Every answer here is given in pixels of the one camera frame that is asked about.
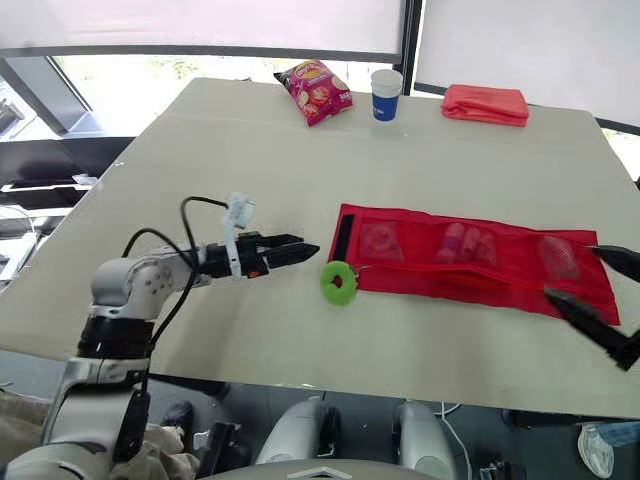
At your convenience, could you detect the round clear pink pack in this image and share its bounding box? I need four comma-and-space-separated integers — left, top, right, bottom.
359, 221, 404, 262

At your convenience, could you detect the green foam ring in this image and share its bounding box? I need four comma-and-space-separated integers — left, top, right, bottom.
319, 259, 361, 308

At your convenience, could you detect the white cable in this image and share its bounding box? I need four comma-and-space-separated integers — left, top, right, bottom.
438, 399, 474, 480

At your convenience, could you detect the blue and white paper cup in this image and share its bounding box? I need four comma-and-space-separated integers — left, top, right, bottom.
370, 68, 405, 123

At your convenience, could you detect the magenta snack pack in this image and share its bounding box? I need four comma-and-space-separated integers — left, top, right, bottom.
273, 58, 355, 128

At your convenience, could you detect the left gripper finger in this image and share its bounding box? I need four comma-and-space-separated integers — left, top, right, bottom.
266, 242, 322, 269
261, 233, 305, 249

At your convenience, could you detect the robot body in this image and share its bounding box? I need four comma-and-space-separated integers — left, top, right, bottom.
199, 397, 459, 480

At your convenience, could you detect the oval pink mesh pack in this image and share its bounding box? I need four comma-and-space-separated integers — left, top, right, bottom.
536, 234, 582, 282

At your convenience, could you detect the small pink bottle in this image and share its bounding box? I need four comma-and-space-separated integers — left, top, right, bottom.
436, 222, 467, 265

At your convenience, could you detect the small pink white pack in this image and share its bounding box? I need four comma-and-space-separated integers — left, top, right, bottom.
459, 227, 497, 267

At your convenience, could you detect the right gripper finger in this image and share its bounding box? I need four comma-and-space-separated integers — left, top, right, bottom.
586, 243, 640, 284
543, 287, 640, 373

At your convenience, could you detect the red mesh pouch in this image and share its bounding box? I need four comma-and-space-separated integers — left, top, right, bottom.
327, 202, 622, 327

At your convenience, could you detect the black cable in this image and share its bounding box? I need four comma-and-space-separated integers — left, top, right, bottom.
112, 195, 232, 464

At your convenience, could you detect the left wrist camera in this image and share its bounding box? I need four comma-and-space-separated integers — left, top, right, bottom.
221, 191, 257, 274

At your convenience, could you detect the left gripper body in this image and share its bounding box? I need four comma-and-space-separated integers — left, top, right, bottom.
197, 231, 272, 282

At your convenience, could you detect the folded red cloth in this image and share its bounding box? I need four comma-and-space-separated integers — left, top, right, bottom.
440, 83, 531, 128

